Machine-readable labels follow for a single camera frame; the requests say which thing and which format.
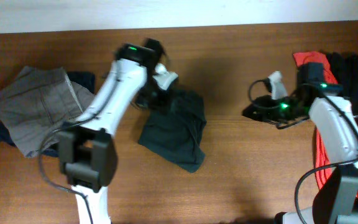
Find dark green Nike t-shirt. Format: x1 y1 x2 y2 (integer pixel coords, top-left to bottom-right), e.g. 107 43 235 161
138 90 207 173

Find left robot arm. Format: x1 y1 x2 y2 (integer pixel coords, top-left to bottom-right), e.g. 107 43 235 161
57 39 178 223

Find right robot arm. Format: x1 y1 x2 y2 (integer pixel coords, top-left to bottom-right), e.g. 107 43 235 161
242 62 358 224

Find navy blue folded garment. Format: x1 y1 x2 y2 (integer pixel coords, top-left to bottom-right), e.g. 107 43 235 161
0 70 96 158

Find red garment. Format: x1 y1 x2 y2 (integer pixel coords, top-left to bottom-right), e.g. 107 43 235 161
293 52 351 189

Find grey folded trousers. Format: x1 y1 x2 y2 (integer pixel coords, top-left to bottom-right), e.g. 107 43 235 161
0 65 96 159

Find right black cable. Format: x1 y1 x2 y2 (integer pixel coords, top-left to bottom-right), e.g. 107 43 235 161
247 79 358 224

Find black cable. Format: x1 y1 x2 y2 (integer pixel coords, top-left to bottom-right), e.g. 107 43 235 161
37 77 121 224
247 79 358 224

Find left black cable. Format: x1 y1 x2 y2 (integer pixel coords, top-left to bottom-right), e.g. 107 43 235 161
37 77 121 224

